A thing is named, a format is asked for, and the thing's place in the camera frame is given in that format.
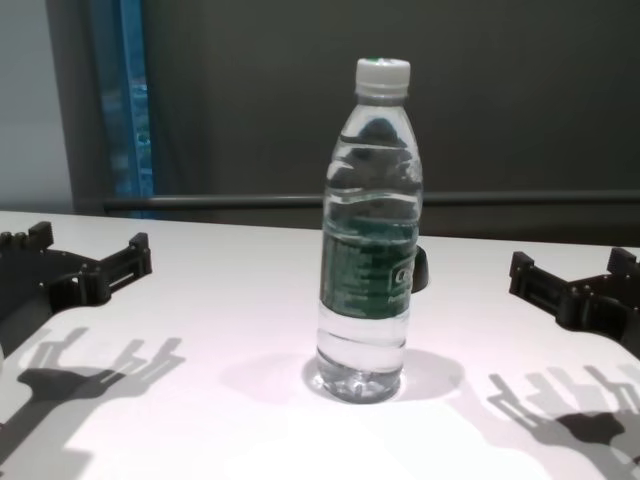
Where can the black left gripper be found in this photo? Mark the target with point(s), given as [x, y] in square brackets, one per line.
[30, 280]

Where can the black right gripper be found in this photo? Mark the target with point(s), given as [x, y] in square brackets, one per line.
[620, 315]

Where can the clear water bottle green label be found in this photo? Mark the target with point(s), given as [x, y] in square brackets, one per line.
[367, 210]

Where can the grey metal handrail bar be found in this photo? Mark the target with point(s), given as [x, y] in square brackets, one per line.
[225, 202]

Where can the green YES button black base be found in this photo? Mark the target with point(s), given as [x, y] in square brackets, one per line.
[422, 270]

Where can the blue window frame strip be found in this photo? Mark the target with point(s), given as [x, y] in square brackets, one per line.
[120, 125]

